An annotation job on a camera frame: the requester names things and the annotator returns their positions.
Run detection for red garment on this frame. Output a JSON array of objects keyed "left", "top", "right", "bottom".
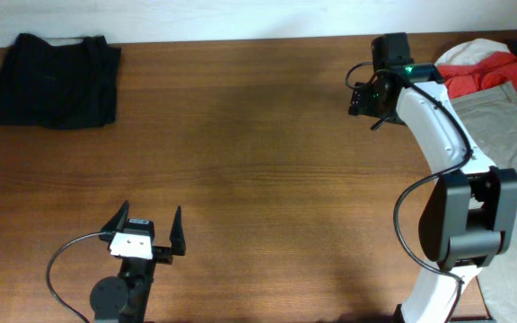
[{"left": 438, "top": 52, "right": 517, "bottom": 99}]

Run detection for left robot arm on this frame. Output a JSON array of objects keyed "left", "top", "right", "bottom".
[{"left": 90, "top": 201, "right": 173, "bottom": 323}]

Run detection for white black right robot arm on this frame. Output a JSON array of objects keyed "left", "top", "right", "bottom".
[{"left": 346, "top": 32, "right": 517, "bottom": 322}]

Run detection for black shorts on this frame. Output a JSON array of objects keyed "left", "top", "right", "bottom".
[{"left": 0, "top": 33, "right": 122, "bottom": 130}]

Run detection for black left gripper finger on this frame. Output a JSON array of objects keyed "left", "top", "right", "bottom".
[
  {"left": 99, "top": 201, "right": 129, "bottom": 242},
  {"left": 170, "top": 205, "right": 187, "bottom": 256}
]

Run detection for white cream garment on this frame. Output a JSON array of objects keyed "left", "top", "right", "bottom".
[{"left": 434, "top": 39, "right": 510, "bottom": 66}]

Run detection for beige khaki garment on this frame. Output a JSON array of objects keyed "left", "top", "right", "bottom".
[{"left": 451, "top": 83, "right": 517, "bottom": 322}]

